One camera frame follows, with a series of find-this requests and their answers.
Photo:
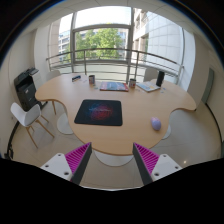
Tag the lavender computer mouse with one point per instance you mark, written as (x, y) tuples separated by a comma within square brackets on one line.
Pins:
[(156, 123)]

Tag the black office printer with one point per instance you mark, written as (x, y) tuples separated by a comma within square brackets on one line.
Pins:
[(26, 85)]

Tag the white chair wooden legs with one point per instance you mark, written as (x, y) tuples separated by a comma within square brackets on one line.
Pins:
[(27, 118)]

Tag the wooden curved table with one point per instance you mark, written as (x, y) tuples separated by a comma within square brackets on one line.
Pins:
[(138, 107)]

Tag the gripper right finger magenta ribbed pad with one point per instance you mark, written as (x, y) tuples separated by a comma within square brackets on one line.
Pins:
[(153, 166)]

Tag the black cylindrical speaker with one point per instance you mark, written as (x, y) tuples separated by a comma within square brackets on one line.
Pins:
[(160, 78)]

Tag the white chair far right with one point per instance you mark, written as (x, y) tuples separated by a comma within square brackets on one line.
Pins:
[(150, 73)]

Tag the small dark box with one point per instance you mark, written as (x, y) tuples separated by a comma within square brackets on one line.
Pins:
[(76, 78)]

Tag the dark mug left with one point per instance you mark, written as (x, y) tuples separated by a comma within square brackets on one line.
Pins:
[(91, 79)]

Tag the black mouse pad red pattern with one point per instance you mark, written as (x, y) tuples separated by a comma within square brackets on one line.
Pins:
[(100, 112)]

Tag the metal window railing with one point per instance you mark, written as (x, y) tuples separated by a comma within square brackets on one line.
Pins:
[(113, 64)]

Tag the open light notebook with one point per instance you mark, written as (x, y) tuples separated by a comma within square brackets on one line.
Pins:
[(148, 86)]

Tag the red blue book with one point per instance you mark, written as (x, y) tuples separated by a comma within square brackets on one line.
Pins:
[(114, 86)]

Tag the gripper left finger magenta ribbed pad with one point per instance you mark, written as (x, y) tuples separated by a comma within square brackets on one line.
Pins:
[(70, 166)]

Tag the white chair behind table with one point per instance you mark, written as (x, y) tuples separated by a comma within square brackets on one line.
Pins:
[(52, 74)]

